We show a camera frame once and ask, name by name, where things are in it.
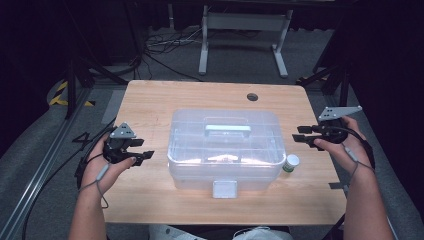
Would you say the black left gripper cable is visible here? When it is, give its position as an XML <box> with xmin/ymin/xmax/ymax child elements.
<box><xmin>74</xmin><ymin>132</ymin><xmax>112</xmax><ymax>190</ymax></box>

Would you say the person's left hand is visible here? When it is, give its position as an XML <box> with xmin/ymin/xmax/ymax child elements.
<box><xmin>81</xmin><ymin>133</ymin><xmax>138</xmax><ymax>198</ymax></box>

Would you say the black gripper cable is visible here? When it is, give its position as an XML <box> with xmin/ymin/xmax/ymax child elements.
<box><xmin>74</xmin><ymin>132</ymin><xmax>112</xmax><ymax>190</ymax></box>
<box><xmin>332</xmin><ymin>125</ymin><xmax>377</xmax><ymax>170</ymax></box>

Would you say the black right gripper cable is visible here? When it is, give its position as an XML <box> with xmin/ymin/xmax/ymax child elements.
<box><xmin>332</xmin><ymin>125</ymin><xmax>377</xmax><ymax>170</ymax></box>

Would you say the black metal stand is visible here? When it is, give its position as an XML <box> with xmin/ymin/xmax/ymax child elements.
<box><xmin>64</xmin><ymin>55</ymin><xmax>130</xmax><ymax>121</ymax></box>
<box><xmin>295</xmin><ymin>59</ymin><xmax>352</xmax><ymax>108</ymax></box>

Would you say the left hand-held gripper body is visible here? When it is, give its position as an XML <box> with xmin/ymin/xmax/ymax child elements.
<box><xmin>102</xmin><ymin>122</ymin><xmax>138</xmax><ymax>165</ymax></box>

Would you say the aluminium floor rail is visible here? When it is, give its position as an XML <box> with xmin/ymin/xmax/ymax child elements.
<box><xmin>385</xmin><ymin>214</ymin><xmax>403</xmax><ymax>240</ymax></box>
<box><xmin>0</xmin><ymin>85</ymin><xmax>95</xmax><ymax>240</ymax></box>

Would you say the tangle of floor cables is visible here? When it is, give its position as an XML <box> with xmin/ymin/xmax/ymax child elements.
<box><xmin>144</xmin><ymin>25</ymin><xmax>205</xmax><ymax>83</ymax></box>

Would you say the small white bottle green label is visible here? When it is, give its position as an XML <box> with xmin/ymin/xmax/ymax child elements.
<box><xmin>282</xmin><ymin>153</ymin><xmax>301</xmax><ymax>174</ymax></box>

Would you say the grey wrist strap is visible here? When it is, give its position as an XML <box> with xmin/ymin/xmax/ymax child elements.
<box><xmin>77</xmin><ymin>162</ymin><xmax>111</xmax><ymax>210</ymax></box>
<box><xmin>342</xmin><ymin>145</ymin><xmax>376</xmax><ymax>185</ymax></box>

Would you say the grey left wrist strap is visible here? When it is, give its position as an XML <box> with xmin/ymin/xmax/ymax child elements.
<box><xmin>77</xmin><ymin>162</ymin><xmax>111</xmax><ymax>210</ymax></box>

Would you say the clear plastic storage box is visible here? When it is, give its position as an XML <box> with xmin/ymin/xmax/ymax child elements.
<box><xmin>167</xmin><ymin>108</ymin><xmax>287</xmax><ymax>200</ymax></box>

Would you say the black floor cable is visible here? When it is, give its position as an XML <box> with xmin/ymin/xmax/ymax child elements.
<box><xmin>21</xmin><ymin>117</ymin><xmax>117</xmax><ymax>240</ymax></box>

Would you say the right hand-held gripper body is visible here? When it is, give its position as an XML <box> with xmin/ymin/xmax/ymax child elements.
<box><xmin>316</xmin><ymin>105</ymin><xmax>363</xmax><ymax>145</ymax></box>

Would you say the grey right wrist strap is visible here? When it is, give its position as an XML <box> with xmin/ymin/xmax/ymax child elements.
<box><xmin>342</xmin><ymin>145</ymin><xmax>376</xmax><ymax>185</ymax></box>

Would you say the person's right hand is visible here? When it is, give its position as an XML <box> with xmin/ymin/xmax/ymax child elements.
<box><xmin>313</xmin><ymin>115</ymin><xmax>376</xmax><ymax>183</ymax></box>

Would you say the grey metal desk frame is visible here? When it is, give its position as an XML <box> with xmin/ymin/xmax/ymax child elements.
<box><xmin>198</xmin><ymin>4</ymin><xmax>295</xmax><ymax>80</ymax></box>

